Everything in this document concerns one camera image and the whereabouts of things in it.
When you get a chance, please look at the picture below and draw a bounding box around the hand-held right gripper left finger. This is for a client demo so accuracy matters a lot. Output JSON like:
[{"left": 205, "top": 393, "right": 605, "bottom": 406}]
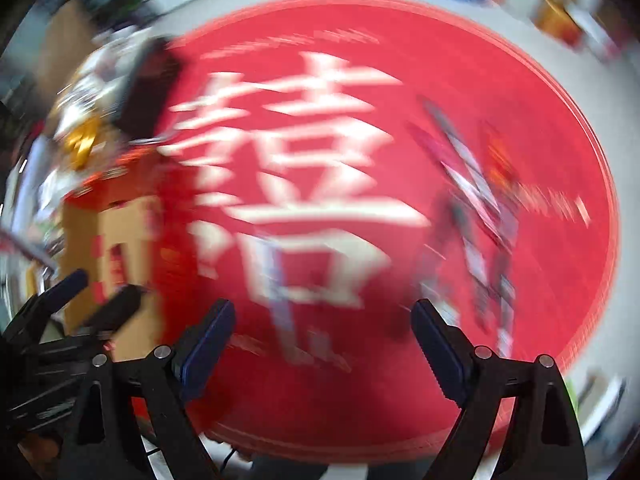
[{"left": 57, "top": 299, "right": 237, "bottom": 480}]

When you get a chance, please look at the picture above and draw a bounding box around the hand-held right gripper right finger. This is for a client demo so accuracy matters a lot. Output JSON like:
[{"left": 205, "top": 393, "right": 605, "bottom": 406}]
[{"left": 411, "top": 299, "right": 588, "bottom": 480}]

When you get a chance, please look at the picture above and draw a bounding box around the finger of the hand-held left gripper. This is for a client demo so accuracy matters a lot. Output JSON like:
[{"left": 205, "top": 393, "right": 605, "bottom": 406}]
[
  {"left": 10, "top": 269, "right": 91, "bottom": 337},
  {"left": 80, "top": 284, "right": 146, "bottom": 334}
]

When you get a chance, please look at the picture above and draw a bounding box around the grey pen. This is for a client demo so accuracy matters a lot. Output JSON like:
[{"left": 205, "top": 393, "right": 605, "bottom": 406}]
[{"left": 470, "top": 200, "right": 521, "bottom": 361}]

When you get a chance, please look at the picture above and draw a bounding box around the black clear pen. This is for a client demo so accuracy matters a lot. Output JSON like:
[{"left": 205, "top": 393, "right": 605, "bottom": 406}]
[{"left": 422, "top": 97, "right": 516, "bottom": 261}]

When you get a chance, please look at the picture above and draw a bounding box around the red gift box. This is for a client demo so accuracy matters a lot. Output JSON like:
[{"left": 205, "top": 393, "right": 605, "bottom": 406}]
[{"left": 59, "top": 160, "right": 168, "bottom": 346}]

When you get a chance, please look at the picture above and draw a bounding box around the round red printed mat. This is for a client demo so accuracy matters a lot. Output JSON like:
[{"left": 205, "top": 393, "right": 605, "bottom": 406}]
[{"left": 145, "top": 0, "right": 621, "bottom": 461}]

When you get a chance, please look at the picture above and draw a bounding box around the red candy wrapper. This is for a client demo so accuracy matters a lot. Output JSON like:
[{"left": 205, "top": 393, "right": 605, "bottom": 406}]
[{"left": 482, "top": 125, "right": 526, "bottom": 186}]

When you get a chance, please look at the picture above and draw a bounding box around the black keypad device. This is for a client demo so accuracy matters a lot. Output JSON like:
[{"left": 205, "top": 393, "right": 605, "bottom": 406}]
[{"left": 112, "top": 37, "right": 183, "bottom": 143}]

